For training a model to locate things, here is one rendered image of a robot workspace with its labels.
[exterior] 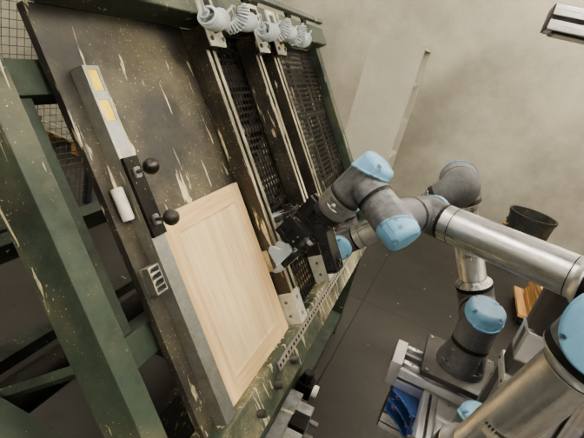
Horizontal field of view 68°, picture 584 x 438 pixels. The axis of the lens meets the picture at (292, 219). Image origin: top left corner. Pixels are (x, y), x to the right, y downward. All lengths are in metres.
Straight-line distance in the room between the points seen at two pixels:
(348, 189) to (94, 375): 0.63
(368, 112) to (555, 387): 4.58
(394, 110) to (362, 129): 0.41
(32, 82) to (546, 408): 1.13
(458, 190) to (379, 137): 3.89
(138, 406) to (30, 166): 0.52
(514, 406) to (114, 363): 0.72
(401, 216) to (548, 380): 0.34
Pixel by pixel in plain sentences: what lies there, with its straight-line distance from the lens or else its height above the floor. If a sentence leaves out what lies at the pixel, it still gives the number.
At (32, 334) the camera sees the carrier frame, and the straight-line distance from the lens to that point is 2.65.
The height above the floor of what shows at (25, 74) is 1.65.
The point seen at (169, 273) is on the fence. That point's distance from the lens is 1.13.
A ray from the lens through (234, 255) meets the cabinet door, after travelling 1.41.
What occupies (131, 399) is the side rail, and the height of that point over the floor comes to 1.12.
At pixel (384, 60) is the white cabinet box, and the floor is 1.83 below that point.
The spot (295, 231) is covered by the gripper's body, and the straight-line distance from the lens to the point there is 0.94.
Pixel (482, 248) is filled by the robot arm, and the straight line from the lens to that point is 0.89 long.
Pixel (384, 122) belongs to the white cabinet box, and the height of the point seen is 1.21.
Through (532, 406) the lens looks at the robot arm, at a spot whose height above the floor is 1.46.
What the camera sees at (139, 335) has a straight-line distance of 1.14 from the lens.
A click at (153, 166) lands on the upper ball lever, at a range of 0.99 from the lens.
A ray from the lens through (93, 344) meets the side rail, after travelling 0.97.
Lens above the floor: 1.86
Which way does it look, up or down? 22 degrees down
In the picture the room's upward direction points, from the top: 15 degrees clockwise
